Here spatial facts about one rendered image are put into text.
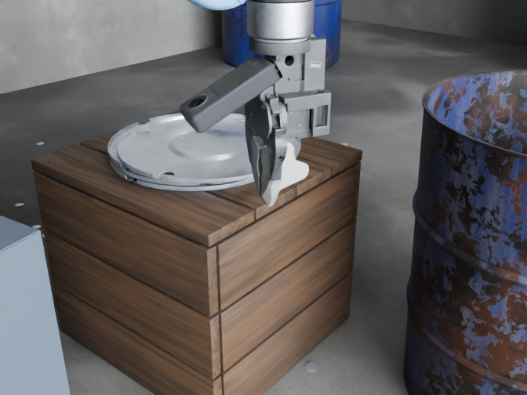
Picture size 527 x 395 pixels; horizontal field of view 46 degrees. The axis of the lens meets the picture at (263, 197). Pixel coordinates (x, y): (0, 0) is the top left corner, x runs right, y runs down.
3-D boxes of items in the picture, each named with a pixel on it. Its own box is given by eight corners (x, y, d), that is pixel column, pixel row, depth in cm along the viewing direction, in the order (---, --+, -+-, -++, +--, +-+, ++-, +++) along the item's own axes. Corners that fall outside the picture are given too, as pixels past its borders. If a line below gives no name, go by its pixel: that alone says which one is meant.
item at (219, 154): (179, 109, 116) (179, 104, 116) (325, 131, 105) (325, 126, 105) (78, 163, 93) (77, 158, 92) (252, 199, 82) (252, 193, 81)
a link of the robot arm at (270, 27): (263, 5, 64) (234, -5, 71) (263, 49, 66) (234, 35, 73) (326, 1, 67) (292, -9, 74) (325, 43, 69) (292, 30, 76)
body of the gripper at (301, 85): (330, 140, 75) (335, 40, 70) (266, 151, 72) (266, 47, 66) (300, 121, 81) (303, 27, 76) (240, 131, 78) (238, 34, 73)
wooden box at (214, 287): (350, 317, 120) (363, 149, 105) (216, 436, 93) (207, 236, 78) (201, 249, 142) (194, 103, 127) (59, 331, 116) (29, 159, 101)
